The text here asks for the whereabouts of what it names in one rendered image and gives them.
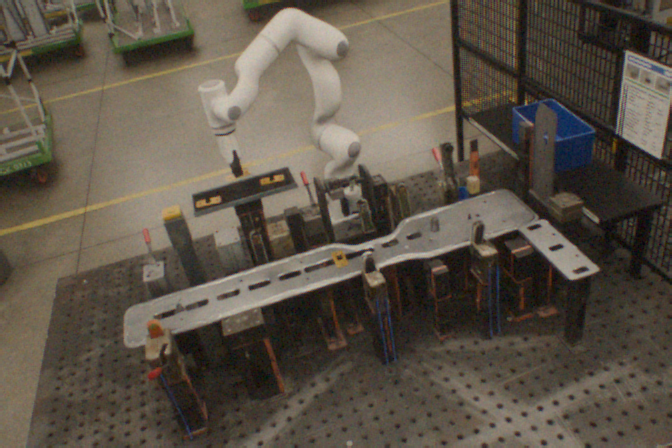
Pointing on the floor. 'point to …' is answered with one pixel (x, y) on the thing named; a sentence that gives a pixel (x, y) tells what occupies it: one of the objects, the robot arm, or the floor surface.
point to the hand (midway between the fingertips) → (236, 169)
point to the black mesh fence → (609, 240)
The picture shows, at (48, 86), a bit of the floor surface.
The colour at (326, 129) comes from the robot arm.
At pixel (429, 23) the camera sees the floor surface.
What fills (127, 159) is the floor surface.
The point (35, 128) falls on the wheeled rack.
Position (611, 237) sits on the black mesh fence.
